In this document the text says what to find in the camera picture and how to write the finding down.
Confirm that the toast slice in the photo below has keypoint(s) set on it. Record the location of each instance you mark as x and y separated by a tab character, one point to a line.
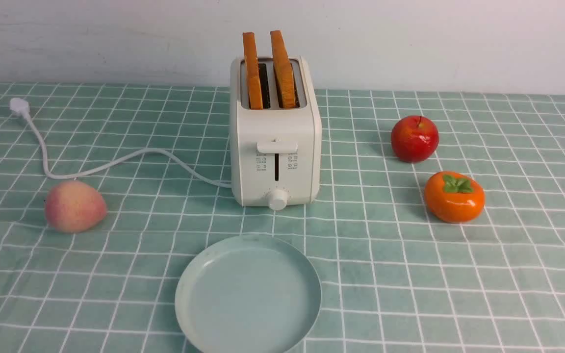
252	77
283	71

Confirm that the white two-slot toaster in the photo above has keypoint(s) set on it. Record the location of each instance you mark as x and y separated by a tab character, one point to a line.
275	152

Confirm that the light green round plate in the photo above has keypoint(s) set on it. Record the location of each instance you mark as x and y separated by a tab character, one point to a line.
248	294

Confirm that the red apple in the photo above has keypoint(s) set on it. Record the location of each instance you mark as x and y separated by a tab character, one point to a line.
414	138

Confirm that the orange persimmon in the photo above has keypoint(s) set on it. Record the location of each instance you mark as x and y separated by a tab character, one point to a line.
453	198

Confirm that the pink peach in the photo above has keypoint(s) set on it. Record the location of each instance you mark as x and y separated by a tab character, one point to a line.
72	207

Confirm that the green checkered tablecloth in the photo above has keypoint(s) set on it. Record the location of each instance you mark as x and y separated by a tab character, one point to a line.
395	278

